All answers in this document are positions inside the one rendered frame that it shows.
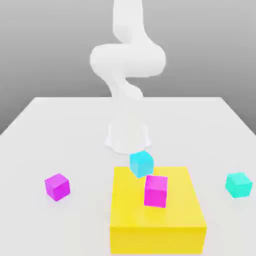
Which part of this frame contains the small magenta cube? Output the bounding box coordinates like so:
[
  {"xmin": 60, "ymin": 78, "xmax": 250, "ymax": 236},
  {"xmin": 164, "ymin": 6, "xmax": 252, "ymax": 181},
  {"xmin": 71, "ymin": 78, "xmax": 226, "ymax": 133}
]
[{"xmin": 143, "ymin": 174, "xmax": 169, "ymax": 209}]

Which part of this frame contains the small purple cube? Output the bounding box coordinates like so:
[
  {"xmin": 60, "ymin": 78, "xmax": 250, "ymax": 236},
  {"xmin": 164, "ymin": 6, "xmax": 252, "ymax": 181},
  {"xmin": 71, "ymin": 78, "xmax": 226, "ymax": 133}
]
[{"xmin": 44, "ymin": 172, "xmax": 71, "ymax": 202}]

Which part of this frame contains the small cyan cube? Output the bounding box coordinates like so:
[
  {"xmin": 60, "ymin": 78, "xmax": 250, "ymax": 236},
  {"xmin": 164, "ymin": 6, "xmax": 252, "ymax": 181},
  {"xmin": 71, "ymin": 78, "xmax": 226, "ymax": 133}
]
[{"xmin": 129, "ymin": 150, "xmax": 155, "ymax": 179}]

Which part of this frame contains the small turquoise cube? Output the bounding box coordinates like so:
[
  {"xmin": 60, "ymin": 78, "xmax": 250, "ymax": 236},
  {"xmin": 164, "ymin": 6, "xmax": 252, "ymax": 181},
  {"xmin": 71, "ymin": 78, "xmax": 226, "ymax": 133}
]
[{"xmin": 225, "ymin": 172, "xmax": 253, "ymax": 199}]

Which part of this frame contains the large yellow box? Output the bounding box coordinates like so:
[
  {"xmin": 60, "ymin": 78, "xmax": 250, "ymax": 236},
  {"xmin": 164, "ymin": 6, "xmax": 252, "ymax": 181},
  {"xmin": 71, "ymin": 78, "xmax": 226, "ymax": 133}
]
[{"xmin": 109, "ymin": 166, "xmax": 207, "ymax": 255}]

